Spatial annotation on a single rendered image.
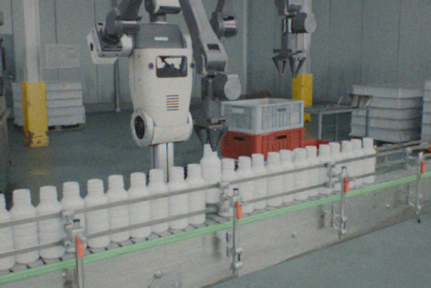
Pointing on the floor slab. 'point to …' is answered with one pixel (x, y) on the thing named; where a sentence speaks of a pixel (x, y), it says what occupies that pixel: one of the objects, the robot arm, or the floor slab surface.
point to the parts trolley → (336, 115)
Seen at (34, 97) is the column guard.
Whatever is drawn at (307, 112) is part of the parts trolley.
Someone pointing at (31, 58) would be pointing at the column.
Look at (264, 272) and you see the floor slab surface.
